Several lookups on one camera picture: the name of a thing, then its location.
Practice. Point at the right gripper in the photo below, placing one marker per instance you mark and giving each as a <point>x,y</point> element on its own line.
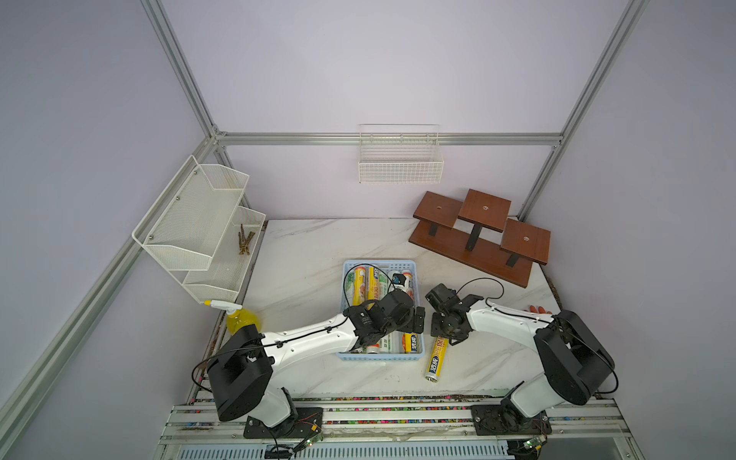
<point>436,329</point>

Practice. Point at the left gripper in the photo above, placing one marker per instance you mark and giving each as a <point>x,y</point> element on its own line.
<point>408,326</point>

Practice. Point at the yellow wrap roll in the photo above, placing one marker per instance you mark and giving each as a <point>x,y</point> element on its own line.
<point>436,359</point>
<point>377,283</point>
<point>410,341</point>
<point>359,285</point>

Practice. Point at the white green wrap roll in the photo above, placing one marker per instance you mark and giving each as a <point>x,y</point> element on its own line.
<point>376,349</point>

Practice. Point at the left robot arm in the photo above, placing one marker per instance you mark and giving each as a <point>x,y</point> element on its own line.
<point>241,372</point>

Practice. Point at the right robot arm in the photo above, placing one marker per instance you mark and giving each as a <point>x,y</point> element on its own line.
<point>574,362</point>

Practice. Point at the light blue plastic basket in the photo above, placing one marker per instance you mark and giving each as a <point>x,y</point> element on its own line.
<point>388,267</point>

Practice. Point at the brown wooden tiered stand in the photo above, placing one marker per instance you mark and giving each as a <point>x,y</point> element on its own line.
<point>479,233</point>

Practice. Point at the yellow spray bottle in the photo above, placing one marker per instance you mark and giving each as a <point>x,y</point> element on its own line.
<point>236,316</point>

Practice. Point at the brown sticks in shelf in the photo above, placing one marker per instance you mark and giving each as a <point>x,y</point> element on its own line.
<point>245,237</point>

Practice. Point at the white mesh two-tier shelf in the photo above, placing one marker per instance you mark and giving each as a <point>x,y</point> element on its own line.
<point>191,231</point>

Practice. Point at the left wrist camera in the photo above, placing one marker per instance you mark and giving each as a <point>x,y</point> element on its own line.
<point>401,280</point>

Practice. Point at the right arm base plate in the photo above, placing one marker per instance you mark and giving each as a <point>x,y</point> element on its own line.
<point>498,420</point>

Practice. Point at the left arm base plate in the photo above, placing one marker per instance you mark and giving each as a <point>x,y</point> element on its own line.
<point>303,421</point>

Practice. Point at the white wire wall basket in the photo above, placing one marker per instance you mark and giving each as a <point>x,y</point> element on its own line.
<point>399,154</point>

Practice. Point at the aluminium frame rails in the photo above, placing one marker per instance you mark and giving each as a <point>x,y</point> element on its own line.
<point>99,103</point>

